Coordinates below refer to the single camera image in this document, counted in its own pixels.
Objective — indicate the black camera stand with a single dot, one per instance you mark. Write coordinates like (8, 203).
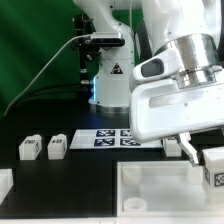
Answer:
(87, 51)

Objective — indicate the grey camera on mount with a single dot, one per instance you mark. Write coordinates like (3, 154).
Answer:
(107, 39)

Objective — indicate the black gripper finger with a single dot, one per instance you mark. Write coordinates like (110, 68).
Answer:
(183, 140)

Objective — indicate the white square tabletop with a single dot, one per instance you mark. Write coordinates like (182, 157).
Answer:
(163, 189)

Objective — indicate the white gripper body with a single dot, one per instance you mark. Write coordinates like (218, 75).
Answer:
(159, 108)

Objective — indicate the white tag sheet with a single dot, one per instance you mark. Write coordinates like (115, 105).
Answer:
(107, 138)

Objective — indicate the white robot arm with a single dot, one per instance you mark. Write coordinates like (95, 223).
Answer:
(150, 27)

